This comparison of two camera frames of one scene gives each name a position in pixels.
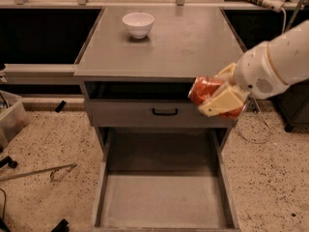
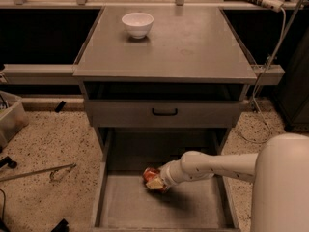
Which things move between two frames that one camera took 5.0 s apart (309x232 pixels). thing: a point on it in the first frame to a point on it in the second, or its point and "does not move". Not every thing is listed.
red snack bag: (204, 86) to (150, 174)
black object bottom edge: (62, 226) does not move
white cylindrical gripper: (256, 72) to (166, 173)
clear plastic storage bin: (13, 116) does not move
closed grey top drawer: (151, 113) does not move
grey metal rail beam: (41, 74) does not move
